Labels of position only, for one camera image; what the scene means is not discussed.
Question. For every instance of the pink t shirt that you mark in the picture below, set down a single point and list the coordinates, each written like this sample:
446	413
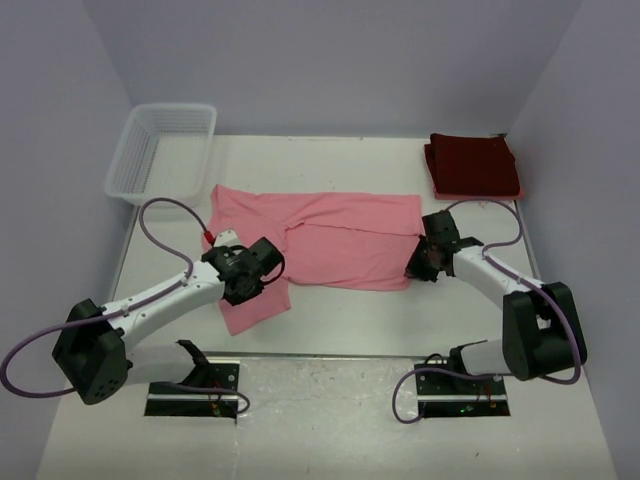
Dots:
357	241

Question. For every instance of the white plastic basket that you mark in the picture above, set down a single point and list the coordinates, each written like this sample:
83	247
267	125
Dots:
163	151

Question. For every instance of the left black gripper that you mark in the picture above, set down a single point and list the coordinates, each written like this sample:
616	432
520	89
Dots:
233	300

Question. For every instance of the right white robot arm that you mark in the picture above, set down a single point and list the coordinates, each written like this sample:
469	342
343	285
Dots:
541	335

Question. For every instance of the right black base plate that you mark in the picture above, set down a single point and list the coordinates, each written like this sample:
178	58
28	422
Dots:
442	396

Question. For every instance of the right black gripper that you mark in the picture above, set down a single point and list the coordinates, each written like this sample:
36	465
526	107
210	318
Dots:
414	269

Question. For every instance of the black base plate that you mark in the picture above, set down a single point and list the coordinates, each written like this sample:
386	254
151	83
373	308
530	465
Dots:
442	396
209	391

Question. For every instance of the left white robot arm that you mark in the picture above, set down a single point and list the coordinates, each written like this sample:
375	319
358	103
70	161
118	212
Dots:
98	348

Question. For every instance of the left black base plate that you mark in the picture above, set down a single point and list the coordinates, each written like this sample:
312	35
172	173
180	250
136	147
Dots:
209	391

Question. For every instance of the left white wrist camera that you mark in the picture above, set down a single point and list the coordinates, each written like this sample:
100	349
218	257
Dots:
226	238

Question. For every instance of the folded dark red shirt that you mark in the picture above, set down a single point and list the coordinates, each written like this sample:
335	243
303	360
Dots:
472	167

